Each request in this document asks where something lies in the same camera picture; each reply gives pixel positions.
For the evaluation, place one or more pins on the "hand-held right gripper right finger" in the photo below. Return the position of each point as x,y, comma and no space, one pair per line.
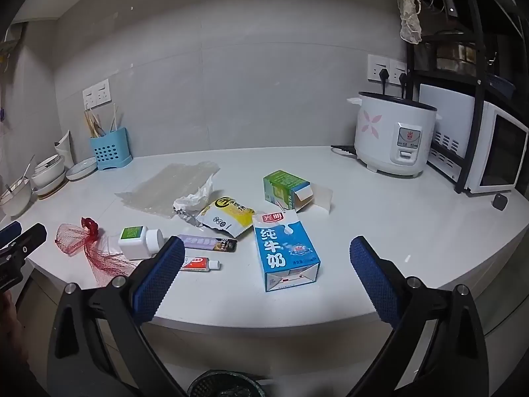
374,281

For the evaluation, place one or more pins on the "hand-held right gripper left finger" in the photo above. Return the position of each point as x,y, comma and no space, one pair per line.
159,281

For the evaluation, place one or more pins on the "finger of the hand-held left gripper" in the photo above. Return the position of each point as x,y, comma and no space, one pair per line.
9,231
29,238

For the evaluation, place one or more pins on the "red mesh net bag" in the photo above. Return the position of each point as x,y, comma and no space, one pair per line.
74,240

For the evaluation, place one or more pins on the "white pill bottle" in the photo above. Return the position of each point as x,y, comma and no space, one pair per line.
134,242

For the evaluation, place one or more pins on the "white plastic bag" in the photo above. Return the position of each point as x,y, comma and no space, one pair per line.
192,202

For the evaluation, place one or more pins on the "yellow snack packet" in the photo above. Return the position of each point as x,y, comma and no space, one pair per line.
225,217

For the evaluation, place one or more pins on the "blue milk carton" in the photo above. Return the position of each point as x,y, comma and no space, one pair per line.
285,252

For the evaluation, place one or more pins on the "bubble wrap sheet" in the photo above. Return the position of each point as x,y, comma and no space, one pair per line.
165,186

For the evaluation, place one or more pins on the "black mesh trash bin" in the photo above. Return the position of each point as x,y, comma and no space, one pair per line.
225,384

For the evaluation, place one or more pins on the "green carton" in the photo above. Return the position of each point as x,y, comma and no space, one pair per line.
283,186

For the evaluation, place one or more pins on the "wide white bowl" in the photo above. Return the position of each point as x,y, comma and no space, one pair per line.
16,202

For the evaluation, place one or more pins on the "red white ointment tube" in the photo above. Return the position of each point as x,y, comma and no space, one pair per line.
200,264

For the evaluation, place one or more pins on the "metal spoon in bowl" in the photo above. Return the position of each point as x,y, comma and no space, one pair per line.
22,178

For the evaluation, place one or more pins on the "large white bowl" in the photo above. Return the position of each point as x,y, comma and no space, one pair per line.
48,178

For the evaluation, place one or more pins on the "small white bowl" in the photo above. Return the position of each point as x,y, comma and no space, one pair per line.
47,164

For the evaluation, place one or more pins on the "patterned plate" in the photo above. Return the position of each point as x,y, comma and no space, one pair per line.
82,170

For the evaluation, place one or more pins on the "white jug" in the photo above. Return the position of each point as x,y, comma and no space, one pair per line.
65,149

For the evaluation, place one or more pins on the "blue utensil holder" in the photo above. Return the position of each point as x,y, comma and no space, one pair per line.
109,151

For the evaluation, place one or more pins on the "bundle of wooden chopsticks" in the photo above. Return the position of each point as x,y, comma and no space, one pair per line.
93,126

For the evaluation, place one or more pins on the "pair of white chopsticks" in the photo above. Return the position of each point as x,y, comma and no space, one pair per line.
114,118

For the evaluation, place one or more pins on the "small black box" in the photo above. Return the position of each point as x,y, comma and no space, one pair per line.
499,202

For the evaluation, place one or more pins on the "white rice cooker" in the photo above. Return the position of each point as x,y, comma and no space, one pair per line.
380,132

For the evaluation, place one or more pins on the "white microwave oven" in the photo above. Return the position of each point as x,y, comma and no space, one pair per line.
450,111

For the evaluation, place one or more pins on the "black power plug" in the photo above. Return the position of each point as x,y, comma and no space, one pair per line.
403,80
384,76

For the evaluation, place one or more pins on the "black metal rack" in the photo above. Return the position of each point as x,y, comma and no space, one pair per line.
411,66

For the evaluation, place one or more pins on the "metal pot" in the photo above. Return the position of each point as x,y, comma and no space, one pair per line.
454,51

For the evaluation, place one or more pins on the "hanging mesh cloth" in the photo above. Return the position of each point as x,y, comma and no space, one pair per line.
409,12

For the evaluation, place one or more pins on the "white wall socket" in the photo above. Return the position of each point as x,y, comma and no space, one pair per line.
377,64
397,68
104,92
89,98

